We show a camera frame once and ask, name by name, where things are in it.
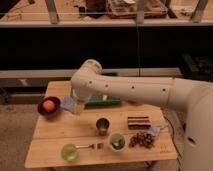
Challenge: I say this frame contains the blue sponge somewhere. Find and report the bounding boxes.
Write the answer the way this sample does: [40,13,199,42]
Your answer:
[60,96,74,112]

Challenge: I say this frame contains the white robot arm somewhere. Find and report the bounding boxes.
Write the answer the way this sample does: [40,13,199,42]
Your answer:
[71,59,213,171]

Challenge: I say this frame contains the green plastic tray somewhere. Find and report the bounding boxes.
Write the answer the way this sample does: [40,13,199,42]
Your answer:
[83,72,122,108]

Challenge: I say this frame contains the dark red bowl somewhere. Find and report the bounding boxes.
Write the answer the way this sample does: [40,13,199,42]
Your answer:
[37,96,60,117]

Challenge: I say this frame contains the orange fruit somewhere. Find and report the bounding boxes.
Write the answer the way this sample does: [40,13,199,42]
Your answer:
[43,100,55,112]

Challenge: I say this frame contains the metal cup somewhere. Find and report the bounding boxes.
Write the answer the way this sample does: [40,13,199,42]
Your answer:
[96,118,110,136]

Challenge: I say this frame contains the wooden table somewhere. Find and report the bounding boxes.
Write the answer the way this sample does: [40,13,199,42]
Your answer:
[23,77,179,171]

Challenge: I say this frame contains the silver fork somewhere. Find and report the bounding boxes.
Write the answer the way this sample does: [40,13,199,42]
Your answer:
[77,143,104,150]

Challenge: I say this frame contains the white bowl with greens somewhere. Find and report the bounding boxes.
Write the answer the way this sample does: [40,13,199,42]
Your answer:
[108,133,126,152]

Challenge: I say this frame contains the striped brown block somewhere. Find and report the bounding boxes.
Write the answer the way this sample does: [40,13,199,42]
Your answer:
[127,116,151,129]

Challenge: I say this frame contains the bunch of dark grapes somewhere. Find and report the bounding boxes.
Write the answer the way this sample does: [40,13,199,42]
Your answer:
[129,132,154,148]

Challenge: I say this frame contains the clear plastic bag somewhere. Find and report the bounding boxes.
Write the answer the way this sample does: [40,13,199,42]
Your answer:
[147,124,166,137]

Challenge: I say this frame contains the black cable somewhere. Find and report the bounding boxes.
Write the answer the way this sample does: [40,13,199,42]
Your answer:
[164,114,185,171]

